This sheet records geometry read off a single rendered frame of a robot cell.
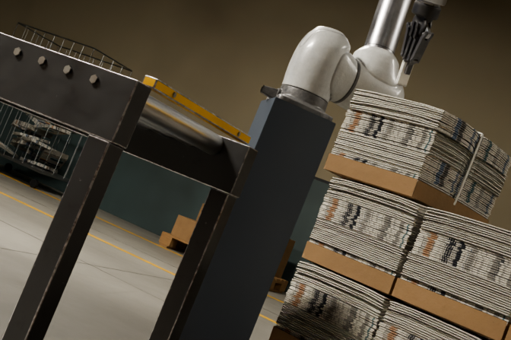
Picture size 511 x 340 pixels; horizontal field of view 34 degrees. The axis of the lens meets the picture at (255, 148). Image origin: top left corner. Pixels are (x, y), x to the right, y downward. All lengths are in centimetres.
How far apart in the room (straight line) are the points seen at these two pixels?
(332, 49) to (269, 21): 754
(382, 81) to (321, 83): 22
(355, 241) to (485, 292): 37
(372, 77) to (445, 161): 60
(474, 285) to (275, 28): 828
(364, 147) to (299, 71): 47
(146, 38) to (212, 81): 119
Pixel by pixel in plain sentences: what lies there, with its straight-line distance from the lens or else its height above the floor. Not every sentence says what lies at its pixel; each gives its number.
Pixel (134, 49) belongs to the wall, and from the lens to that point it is 1079.
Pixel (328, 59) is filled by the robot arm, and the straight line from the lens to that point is 248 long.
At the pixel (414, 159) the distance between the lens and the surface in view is 200.
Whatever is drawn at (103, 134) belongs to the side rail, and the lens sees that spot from 148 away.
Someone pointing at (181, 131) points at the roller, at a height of 76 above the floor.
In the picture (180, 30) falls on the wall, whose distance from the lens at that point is 1053.
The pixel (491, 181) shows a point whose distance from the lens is 224.
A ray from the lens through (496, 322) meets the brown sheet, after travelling 180.
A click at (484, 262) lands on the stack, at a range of 184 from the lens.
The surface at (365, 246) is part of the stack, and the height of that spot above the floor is 69.
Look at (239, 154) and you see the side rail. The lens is 191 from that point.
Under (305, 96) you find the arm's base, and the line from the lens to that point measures 245.
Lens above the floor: 66
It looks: 4 degrees up
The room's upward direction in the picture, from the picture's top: 22 degrees clockwise
